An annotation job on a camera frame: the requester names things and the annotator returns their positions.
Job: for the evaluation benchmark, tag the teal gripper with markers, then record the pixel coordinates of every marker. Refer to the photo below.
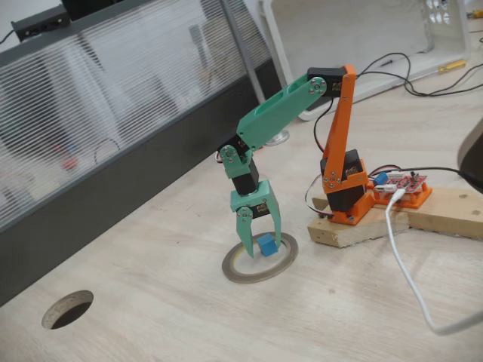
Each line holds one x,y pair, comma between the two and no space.
253,200

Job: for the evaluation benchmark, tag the blue cube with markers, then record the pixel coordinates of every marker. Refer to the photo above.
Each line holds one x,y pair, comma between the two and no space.
268,246

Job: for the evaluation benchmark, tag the orange and teal robot arm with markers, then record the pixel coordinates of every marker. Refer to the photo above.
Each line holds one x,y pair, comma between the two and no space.
339,124

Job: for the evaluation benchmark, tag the silver metal knob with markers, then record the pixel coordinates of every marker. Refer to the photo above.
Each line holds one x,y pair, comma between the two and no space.
281,137

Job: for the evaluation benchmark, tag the red controller board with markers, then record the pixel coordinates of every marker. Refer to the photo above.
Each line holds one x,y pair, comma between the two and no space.
407,183

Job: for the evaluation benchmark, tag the orange board holder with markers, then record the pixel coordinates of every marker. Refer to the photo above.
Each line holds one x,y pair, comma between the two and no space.
415,201

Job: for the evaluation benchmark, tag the long wooden plank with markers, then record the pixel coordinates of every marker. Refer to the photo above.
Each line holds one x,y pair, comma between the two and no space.
445,211

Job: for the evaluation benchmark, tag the frosted desk partition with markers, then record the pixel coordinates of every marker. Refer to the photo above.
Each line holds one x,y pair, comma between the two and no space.
113,94

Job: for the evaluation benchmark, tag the grey rounded device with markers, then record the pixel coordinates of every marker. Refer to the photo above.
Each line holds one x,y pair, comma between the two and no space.
473,151

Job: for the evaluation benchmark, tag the black monitor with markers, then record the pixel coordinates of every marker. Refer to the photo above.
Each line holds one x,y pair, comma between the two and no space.
87,7

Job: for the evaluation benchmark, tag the black hub device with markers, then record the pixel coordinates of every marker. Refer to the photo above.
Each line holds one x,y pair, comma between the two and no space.
41,20

